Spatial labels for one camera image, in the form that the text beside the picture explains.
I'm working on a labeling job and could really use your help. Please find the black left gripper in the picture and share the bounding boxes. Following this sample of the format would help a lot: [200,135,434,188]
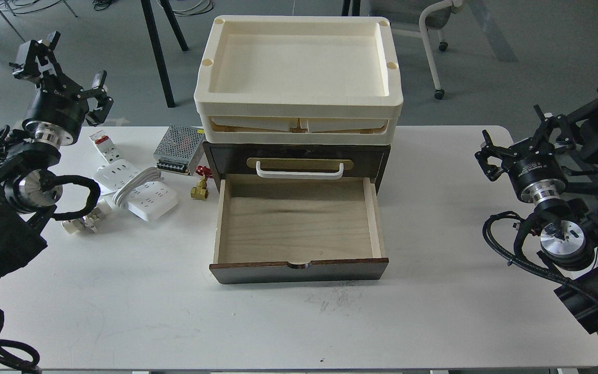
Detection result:
[9,31,114,147]

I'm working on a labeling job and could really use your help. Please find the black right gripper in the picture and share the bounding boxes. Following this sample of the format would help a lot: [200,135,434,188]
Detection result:
[474,105,576,203]

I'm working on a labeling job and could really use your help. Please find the white power strip with cable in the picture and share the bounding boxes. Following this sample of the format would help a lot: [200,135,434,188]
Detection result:
[93,159,179,222]

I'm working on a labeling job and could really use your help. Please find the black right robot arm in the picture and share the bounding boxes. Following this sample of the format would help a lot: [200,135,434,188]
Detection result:
[475,88,598,334]

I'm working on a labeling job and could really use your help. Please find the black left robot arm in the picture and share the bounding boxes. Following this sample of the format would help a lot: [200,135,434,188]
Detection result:
[0,31,113,279]

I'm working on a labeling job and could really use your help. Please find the dark wooden cabinet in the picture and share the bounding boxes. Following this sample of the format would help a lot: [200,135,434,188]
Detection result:
[202,142,391,189]

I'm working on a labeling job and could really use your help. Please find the white red circuit breaker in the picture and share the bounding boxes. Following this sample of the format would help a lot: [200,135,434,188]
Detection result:
[89,130,123,164]

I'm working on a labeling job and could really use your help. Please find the black table legs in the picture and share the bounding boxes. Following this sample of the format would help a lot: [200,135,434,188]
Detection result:
[141,0,189,109]

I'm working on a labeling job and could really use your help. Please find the grey metal chair legs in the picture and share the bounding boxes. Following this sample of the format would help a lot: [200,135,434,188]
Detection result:
[0,1,79,43]

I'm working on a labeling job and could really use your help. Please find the metal mesh power supply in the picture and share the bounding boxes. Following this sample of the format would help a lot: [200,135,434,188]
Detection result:
[154,126,206,176]

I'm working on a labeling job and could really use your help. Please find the white plastic pipe valve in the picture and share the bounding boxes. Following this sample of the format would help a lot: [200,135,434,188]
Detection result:
[61,199,112,234]

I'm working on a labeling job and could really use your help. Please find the white office chair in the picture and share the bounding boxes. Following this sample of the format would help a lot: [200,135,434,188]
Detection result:
[361,0,473,100]

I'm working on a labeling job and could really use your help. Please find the cream plastic tray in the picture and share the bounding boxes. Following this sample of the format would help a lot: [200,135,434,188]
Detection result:
[193,15,403,146]

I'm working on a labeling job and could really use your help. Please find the open wooden drawer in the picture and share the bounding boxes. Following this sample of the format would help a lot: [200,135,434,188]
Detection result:
[209,175,389,284]

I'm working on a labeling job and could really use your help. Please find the brass valve red handle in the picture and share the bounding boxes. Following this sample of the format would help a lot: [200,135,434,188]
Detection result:
[190,165,213,201]

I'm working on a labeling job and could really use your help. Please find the white drawer handle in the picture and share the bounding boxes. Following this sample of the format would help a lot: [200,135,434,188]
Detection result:
[255,161,344,180]

